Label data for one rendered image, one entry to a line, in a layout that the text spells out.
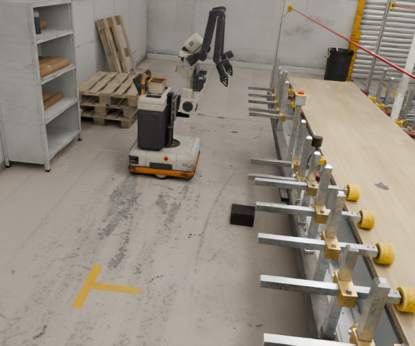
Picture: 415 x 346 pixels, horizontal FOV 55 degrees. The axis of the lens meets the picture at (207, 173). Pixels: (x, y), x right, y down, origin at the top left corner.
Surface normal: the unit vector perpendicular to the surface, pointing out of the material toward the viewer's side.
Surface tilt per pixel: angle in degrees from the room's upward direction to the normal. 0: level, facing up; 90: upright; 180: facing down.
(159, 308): 0
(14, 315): 0
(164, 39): 90
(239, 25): 90
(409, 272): 0
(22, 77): 90
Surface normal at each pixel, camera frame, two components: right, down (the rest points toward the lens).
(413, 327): 0.07, -0.90
